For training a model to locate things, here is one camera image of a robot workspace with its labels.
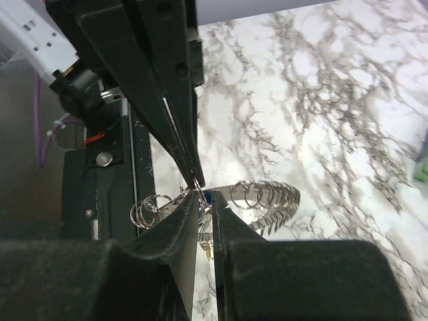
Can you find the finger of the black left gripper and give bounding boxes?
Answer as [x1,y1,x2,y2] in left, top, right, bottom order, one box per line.
[75,0,197,183]
[136,1,205,186]

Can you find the blue tag key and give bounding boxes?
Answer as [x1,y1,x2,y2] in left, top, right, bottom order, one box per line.
[198,191,212,233]

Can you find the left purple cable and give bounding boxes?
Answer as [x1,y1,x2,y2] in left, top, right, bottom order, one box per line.
[33,73,84,168]

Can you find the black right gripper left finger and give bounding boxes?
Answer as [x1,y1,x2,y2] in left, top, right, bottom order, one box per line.
[106,191,199,320]

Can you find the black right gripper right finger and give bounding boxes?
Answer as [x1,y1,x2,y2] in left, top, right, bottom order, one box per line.
[212,192,411,320]

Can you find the metal disc with keyrings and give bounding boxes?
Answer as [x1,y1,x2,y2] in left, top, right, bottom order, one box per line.
[129,179,301,260]

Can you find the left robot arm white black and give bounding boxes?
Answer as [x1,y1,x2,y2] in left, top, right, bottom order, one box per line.
[1,1,205,188]

